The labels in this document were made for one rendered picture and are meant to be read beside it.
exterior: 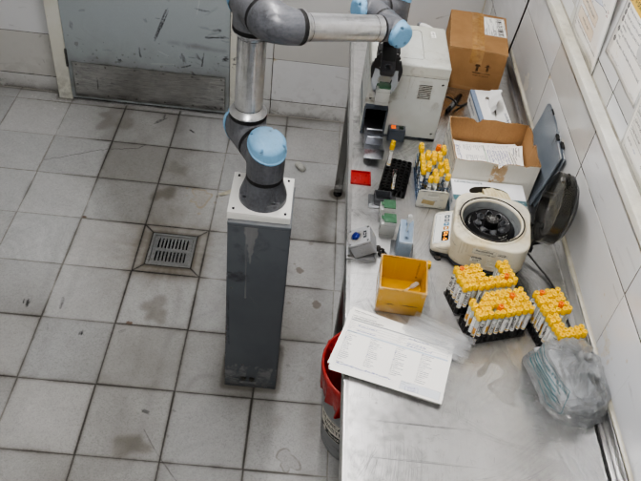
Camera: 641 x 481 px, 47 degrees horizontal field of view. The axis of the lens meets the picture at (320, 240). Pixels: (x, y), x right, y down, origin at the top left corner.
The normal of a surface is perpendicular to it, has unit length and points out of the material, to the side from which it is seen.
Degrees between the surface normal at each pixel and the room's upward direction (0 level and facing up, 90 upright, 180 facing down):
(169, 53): 90
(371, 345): 0
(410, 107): 90
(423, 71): 89
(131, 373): 0
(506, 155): 1
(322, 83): 90
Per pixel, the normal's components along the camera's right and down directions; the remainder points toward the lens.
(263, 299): -0.04, 0.69
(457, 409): 0.10, -0.71
